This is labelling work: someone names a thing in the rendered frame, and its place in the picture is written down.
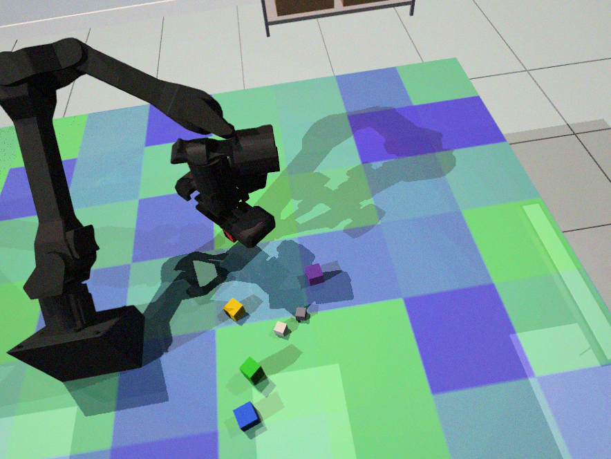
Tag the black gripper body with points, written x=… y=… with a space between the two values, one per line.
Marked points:
x=250 y=224

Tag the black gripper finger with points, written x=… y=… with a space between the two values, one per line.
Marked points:
x=227 y=228
x=209 y=215

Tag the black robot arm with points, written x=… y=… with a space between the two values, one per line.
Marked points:
x=65 y=250

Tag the red block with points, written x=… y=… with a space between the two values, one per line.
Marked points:
x=231 y=238

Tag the purple cube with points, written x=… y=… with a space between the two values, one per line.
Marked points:
x=314 y=274

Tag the blue block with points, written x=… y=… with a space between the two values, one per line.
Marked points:
x=246 y=416

